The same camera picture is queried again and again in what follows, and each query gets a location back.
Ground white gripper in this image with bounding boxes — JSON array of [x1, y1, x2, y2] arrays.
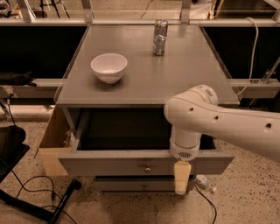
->
[[170, 126, 201, 195]]

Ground grey top drawer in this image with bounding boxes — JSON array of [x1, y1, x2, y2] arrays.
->
[[57, 108, 236, 177]]

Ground grey drawer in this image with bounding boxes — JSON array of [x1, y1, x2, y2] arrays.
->
[[93, 175, 197, 193], [57, 108, 236, 177]]

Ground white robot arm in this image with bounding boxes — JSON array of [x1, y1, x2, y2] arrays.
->
[[164, 85, 280, 195]]

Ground grey bottom drawer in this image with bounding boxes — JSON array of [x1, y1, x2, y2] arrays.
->
[[93, 175, 197, 193]]

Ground grey drawer cabinet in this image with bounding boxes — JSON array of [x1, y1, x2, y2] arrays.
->
[[55, 24, 241, 193]]

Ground clear plastic bottle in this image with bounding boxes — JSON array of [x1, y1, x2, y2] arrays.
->
[[196, 175, 217, 193]]

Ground white ceramic bowl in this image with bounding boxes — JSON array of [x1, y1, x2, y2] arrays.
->
[[90, 53, 128, 84]]

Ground cardboard box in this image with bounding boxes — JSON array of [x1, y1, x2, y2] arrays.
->
[[38, 107, 72, 176]]

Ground silver soda can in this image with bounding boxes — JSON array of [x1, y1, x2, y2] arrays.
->
[[153, 19, 168, 56]]

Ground black stand base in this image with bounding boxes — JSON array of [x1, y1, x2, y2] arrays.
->
[[0, 125, 81, 224]]

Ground black cable right floor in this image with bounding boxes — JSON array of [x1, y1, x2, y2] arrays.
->
[[194, 185, 218, 224]]

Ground white hanging cable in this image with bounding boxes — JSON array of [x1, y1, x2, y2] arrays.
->
[[235, 17, 261, 97]]

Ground black floor cable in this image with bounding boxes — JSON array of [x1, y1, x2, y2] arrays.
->
[[0, 158, 78, 224]]

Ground black cloth on rail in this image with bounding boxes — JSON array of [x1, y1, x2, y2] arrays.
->
[[0, 72, 37, 87]]

